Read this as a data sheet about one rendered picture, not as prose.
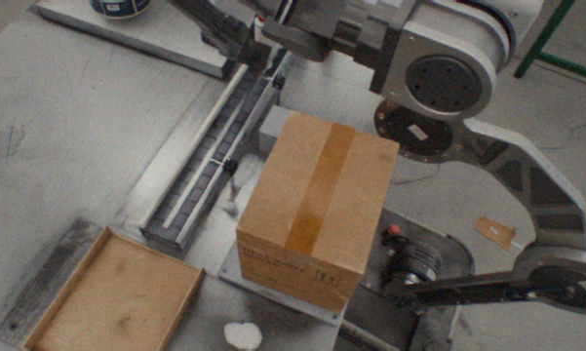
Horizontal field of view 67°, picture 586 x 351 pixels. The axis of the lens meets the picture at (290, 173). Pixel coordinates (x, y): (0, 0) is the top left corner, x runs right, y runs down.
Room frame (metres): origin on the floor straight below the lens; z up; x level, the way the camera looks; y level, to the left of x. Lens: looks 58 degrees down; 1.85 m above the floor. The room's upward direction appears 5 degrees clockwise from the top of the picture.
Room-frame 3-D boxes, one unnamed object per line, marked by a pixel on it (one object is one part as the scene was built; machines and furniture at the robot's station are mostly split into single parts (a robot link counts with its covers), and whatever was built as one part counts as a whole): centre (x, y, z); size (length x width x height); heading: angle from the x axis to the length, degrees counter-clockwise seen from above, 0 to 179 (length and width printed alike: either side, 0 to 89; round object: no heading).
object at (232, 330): (0.21, 0.07, 0.85); 0.08 x 0.07 x 0.04; 46
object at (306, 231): (0.44, -0.07, 0.99); 0.30 x 0.24 x 0.27; 165
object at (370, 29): (0.48, -0.09, 1.45); 0.09 x 0.08 x 0.12; 156
